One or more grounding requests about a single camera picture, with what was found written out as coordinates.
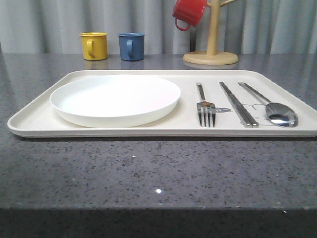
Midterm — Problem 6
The red enamel mug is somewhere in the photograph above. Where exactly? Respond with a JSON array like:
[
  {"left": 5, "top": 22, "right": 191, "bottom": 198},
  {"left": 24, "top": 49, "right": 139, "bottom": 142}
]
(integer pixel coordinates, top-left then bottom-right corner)
[{"left": 172, "top": 0, "right": 207, "bottom": 31}]

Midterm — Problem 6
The cream bunny serving tray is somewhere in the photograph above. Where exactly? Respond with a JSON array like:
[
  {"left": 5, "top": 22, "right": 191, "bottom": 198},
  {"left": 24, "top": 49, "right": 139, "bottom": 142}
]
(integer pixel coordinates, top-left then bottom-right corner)
[{"left": 7, "top": 70, "right": 317, "bottom": 137}]

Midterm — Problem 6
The silver chopstick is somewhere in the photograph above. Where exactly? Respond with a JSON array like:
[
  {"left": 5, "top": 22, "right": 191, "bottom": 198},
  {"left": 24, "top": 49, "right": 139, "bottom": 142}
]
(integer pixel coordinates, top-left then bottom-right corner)
[
  {"left": 221, "top": 81, "right": 260, "bottom": 128},
  {"left": 218, "top": 81, "right": 254, "bottom": 128}
]

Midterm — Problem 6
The white round plate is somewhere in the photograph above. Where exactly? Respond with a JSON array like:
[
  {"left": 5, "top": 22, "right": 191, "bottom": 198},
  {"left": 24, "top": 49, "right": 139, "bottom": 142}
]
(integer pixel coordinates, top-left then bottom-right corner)
[{"left": 50, "top": 74, "right": 181, "bottom": 128}]

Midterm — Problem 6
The yellow enamel mug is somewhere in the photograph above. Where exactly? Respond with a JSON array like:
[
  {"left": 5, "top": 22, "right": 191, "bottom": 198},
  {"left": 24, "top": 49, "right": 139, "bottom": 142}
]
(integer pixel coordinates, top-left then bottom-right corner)
[{"left": 79, "top": 32, "right": 108, "bottom": 60}]

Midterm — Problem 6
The silver metal spoon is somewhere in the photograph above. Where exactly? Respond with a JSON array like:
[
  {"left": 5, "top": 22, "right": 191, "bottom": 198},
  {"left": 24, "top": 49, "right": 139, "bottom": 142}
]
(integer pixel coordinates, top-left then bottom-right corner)
[{"left": 238, "top": 82, "right": 299, "bottom": 128}]

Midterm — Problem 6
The wooden mug tree stand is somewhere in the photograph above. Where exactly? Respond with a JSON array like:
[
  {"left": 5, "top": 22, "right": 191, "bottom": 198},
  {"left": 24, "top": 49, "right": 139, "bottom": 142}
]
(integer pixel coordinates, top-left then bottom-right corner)
[{"left": 183, "top": 0, "right": 238, "bottom": 65}]

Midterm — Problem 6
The blue enamel mug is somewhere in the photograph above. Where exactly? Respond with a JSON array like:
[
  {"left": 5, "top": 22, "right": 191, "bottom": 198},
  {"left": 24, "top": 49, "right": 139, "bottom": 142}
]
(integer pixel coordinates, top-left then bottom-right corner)
[{"left": 118, "top": 33, "right": 145, "bottom": 61}]

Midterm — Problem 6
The grey curtain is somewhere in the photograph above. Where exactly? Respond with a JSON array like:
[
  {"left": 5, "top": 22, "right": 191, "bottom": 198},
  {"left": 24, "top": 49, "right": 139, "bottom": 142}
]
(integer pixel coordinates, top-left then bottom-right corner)
[{"left": 0, "top": 0, "right": 317, "bottom": 55}]

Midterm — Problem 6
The silver metal fork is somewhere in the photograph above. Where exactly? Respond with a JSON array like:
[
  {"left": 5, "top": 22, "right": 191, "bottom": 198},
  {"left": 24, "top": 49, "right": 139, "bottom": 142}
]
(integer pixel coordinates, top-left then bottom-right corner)
[{"left": 196, "top": 83, "right": 216, "bottom": 127}]

